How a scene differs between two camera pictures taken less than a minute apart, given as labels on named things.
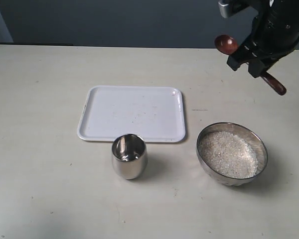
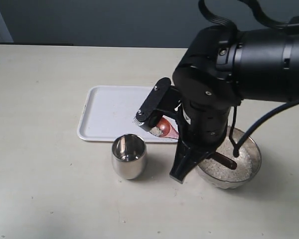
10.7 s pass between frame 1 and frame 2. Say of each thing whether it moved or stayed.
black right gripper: moved
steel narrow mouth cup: stayed
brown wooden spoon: moved
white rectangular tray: stayed
